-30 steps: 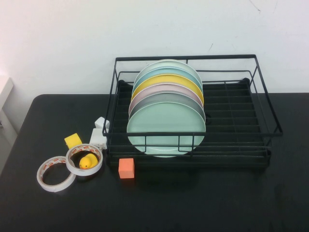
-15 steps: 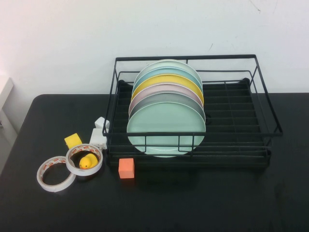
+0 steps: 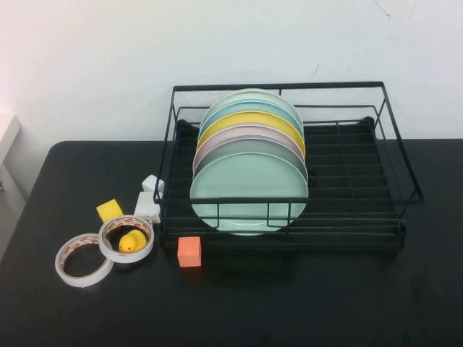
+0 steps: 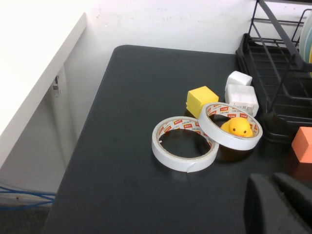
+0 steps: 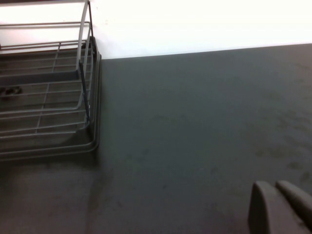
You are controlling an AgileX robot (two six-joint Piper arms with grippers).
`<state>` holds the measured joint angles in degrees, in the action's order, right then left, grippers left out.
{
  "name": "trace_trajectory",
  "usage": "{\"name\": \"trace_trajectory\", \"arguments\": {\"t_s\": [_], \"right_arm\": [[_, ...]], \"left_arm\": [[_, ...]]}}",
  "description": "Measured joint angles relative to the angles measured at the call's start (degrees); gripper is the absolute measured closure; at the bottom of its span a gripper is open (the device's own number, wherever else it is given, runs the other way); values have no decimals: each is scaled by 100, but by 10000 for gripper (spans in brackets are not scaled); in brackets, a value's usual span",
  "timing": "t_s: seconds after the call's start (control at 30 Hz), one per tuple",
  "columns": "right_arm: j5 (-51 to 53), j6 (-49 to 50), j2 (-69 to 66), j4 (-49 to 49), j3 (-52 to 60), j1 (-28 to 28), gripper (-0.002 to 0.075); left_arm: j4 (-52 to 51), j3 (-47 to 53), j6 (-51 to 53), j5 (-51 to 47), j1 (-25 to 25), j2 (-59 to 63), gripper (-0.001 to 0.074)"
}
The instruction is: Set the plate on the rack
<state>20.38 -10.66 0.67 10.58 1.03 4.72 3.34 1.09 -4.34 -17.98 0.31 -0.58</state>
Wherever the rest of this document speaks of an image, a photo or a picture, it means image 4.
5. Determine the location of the yellow rubber duck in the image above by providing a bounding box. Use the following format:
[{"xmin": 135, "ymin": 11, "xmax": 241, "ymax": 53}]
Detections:
[{"xmin": 220, "ymin": 117, "xmax": 254, "ymax": 138}]

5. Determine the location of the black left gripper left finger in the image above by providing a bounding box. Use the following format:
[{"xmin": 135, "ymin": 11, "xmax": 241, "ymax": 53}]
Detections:
[{"xmin": 244, "ymin": 173, "xmax": 308, "ymax": 234}]

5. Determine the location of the pale green white plate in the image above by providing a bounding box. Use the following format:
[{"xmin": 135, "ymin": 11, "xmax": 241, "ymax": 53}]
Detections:
[{"xmin": 299, "ymin": 9, "xmax": 312, "ymax": 64}]

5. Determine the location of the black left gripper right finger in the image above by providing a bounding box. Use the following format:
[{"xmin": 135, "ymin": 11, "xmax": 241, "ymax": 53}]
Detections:
[{"xmin": 273, "ymin": 172, "xmax": 312, "ymax": 221}]

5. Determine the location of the orange foam cube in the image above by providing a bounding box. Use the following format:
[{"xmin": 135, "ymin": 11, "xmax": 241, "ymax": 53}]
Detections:
[{"xmin": 291, "ymin": 126, "xmax": 312, "ymax": 163}]

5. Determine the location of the metal wall bracket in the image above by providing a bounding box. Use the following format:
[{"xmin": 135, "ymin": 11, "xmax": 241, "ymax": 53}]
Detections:
[{"xmin": 52, "ymin": 75, "xmax": 61, "ymax": 98}]

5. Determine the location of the small white cube adapter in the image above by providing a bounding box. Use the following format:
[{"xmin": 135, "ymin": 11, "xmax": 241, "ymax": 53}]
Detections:
[{"xmin": 226, "ymin": 71, "xmax": 253, "ymax": 86}]

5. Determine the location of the white charger with label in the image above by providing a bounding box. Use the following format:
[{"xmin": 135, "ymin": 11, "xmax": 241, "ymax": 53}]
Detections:
[{"xmin": 224, "ymin": 84, "xmax": 259, "ymax": 117}]

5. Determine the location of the black wire dish rack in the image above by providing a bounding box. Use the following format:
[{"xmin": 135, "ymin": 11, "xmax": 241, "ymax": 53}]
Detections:
[{"xmin": 235, "ymin": 0, "xmax": 312, "ymax": 144}]

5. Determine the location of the white tape roll tilted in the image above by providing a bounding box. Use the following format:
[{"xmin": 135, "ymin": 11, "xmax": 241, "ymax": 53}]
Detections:
[{"xmin": 198, "ymin": 102, "xmax": 263, "ymax": 150}]

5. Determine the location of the yellow foam cube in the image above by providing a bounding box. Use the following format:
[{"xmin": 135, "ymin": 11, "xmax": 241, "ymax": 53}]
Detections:
[{"xmin": 185, "ymin": 85, "xmax": 219, "ymax": 116}]

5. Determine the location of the blue cable bundle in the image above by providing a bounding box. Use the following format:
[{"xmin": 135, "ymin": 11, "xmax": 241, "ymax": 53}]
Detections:
[{"xmin": 0, "ymin": 186, "xmax": 56, "ymax": 208}]

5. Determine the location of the white side shelf board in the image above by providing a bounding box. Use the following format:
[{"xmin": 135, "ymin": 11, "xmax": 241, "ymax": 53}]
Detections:
[{"xmin": 0, "ymin": 0, "xmax": 87, "ymax": 137}]

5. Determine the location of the white tape roll lying flat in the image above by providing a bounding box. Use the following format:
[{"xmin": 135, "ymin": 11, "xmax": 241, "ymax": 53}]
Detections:
[{"xmin": 151, "ymin": 116, "xmax": 219, "ymax": 173}]

